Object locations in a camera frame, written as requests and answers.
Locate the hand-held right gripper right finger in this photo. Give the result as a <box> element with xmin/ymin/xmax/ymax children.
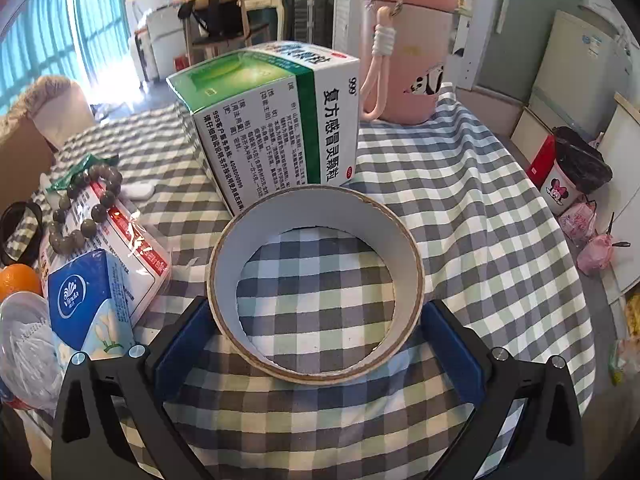
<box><xmin>422</xmin><ymin>300</ymin><xmax>585</xmax><ymax>480</ymax></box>

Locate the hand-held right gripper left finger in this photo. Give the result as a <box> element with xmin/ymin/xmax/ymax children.
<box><xmin>50</xmin><ymin>296</ymin><xmax>221</xmax><ymax>480</ymax></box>

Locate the beige tape roll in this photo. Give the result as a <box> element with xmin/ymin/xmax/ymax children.
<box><xmin>206</xmin><ymin>186</ymin><xmax>426</xmax><ymax>387</ymax></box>

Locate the green candy wrapper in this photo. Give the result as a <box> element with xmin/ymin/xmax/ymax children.
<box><xmin>46</xmin><ymin>152</ymin><xmax>118</xmax><ymax>193</ymax></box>

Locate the cardboard box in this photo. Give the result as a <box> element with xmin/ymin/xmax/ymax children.
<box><xmin>0</xmin><ymin>115</ymin><xmax>56</xmax><ymax>206</ymax></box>

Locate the white and red snack packet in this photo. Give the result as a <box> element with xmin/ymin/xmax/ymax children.
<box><xmin>40</xmin><ymin>182</ymin><xmax>173</xmax><ymax>331</ymax></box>

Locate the blue tissue pack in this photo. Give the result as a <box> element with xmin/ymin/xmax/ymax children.
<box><xmin>47</xmin><ymin>249</ymin><xmax>136</xmax><ymax>368</ymax></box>

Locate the grey checked tablecloth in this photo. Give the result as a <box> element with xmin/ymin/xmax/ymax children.
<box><xmin>12</xmin><ymin>82</ymin><xmax>593</xmax><ymax>480</ymax></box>

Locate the clear plastic bag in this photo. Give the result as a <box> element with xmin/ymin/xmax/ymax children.
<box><xmin>0</xmin><ymin>291</ymin><xmax>66</xmax><ymax>411</ymax></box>

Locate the pink plastic bag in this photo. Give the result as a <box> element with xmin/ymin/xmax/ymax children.
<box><xmin>559</xmin><ymin>200</ymin><xmax>598</xmax><ymax>246</ymax></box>
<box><xmin>576</xmin><ymin>234</ymin><xmax>616</xmax><ymax>276</ymax></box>

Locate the orange fruit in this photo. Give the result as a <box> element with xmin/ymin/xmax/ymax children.
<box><xmin>0</xmin><ymin>263</ymin><xmax>43</xmax><ymax>303</ymax></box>

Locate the red carton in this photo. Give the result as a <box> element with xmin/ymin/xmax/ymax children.
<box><xmin>525</xmin><ymin>135</ymin><xmax>557</xmax><ymax>188</ymax></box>

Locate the black hair band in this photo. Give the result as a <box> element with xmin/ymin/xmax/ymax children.
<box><xmin>0</xmin><ymin>201</ymin><xmax>45</xmax><ymax>267</ymax></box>

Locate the white bin with black bag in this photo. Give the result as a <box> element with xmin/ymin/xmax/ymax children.
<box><xmin>540</xmin><ymin>126</ymin><xmax>613</xmax><ymax>216</ymax></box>

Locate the green and white medicine box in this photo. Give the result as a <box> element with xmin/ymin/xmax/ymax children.
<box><xmin>166</xmin><ymin>40</ymin><xmax>362</xmax><ymax>216</ymax></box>

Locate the white board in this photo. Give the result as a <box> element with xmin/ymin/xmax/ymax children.
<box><xmin>597</xmin><ymin>92</ymin><xmax>640</xmax><ymax>306</ymax></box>

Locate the covered armchair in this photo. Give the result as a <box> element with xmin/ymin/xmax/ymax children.
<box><xmin>0</xmin><ymin>75</ymin><xmax>96</xmax><ymax>151</ymax></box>

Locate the white refrigerator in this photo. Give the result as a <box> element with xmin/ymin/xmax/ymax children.
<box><xmin>530</xmin><ymin>10</ymin><xmax>633</xmax><ymax>133</ymax></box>

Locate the wooden chair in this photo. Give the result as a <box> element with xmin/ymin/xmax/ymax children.
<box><xmin>177</xmin><ymin>0</ymin><xmax>261</xmax><ymax>68</ymax></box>

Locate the black bag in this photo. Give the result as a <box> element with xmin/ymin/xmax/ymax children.
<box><xmin>177</xmin><ymin>0</ymin><xmax>236</xmax><ymax>38</ymax></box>

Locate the teal curtain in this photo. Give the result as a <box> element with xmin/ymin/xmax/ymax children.
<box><xmin>0</xmin><ymin>0</ymin><xmax>73</xmax><ymax>111</ymax></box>
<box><xmin>72</xmin><ymin>0</ymin><xmax>133</xmax><ymax>76</ymax></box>

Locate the white shutter door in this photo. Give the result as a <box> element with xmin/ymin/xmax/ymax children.
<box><xmin>332</xmin><ymin>0</ymin><xmax>371</xmax><ymax>53</ymax></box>

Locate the brown bead bracelet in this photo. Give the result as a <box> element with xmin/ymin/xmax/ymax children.
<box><xmin>47</xmin><ymin>164</ymin><xmax>123</xmax><ymax>256</ymax></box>

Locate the pink cup with strap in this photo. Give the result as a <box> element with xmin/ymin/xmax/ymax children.
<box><xmin>356</xmin><ymin>0</ymin><xmax>463</xmax><ymax>125</ymax></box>

